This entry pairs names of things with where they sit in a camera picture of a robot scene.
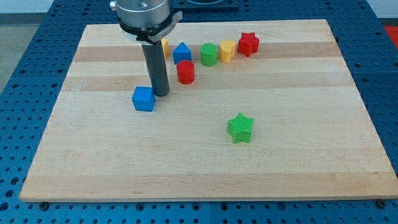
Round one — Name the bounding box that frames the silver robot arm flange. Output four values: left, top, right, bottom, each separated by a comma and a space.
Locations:
109, 0, 183, 45

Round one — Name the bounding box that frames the blue cube block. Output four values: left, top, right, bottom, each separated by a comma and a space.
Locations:
132, 86, 155, 112

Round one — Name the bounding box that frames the blue triangle block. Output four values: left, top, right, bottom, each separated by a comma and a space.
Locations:
173, 42, 192, 65

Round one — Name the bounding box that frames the green star block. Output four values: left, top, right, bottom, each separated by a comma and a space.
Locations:
227, 113, 254, 144

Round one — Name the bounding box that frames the red cylinder block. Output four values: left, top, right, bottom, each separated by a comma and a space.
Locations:
177, 60, 195, 85

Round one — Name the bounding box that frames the wooden board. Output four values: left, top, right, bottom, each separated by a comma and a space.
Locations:
20, 19, 397, 202

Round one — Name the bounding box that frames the green cylinder block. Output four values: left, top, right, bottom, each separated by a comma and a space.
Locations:
200, 43, 218, 67

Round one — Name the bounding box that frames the yellow heart block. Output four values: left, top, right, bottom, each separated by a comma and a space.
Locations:
220, 40, 236, 63

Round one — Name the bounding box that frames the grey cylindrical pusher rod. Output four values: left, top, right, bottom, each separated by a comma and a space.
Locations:
142, 41, 170, 97

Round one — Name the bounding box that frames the yellow block behind rod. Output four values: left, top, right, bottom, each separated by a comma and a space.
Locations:
161, 38, 170, 58

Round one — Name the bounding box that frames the red star block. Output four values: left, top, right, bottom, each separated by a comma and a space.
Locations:
238, 32, 260, 57

